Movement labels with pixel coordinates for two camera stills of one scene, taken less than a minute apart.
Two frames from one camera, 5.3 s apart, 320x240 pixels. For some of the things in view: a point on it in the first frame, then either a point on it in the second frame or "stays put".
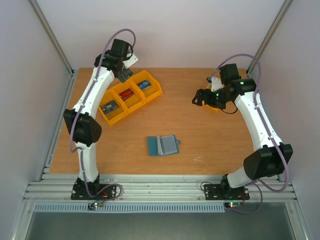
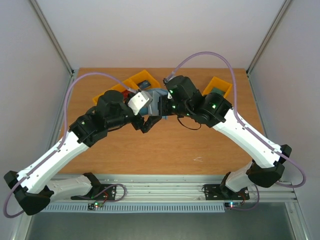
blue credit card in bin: (144, 84) stays put
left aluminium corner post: (45, 23) stays put
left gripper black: (124, 77) to (147, 124)
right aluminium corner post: (280, 15) stays put
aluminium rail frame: (157, 188) stays put
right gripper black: (206, 97) to (162, 107)
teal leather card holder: (162, 145) to (152, 108)
